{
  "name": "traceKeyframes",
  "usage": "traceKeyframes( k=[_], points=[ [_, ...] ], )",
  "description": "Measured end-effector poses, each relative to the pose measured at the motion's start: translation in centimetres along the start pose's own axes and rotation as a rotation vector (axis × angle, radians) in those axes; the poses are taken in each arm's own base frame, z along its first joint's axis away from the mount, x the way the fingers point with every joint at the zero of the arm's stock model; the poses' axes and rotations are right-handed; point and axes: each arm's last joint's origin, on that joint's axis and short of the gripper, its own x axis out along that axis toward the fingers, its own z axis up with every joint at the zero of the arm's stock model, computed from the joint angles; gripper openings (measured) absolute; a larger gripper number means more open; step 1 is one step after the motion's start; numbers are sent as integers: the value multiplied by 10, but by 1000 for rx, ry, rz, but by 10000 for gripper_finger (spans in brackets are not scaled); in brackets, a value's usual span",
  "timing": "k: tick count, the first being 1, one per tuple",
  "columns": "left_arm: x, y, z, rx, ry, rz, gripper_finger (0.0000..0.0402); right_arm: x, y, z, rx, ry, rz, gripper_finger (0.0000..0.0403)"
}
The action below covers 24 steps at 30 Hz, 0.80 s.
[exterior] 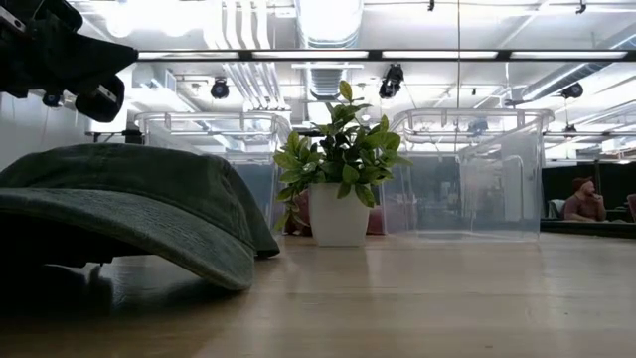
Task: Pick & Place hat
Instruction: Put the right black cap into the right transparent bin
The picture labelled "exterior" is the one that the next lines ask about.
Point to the olive green cap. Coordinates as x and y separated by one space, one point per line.
149 184

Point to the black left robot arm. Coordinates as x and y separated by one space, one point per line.
54 12

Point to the black ceiling spotlight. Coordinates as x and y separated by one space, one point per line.
572 90
477 126
569 128
391 82
52 99
219 89

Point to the white rectangular box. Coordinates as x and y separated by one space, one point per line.
107 127

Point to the clear plastic storage bin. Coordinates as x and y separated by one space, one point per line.
497 199
248 149

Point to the green leafy plant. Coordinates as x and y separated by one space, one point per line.
348 149

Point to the white plant pot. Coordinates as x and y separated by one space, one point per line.
338 219

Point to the light grey chair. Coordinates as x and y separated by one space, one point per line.
556 209

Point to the seated person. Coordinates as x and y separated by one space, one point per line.
584 206

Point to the dark background table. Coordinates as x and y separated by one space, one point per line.
586 229

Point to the dark room partition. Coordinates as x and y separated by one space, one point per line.
616 184

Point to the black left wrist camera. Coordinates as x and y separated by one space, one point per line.
97 107

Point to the silver round ventilation duct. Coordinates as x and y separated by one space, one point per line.
328 20

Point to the black frame bar with lights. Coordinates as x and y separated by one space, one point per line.
375 54

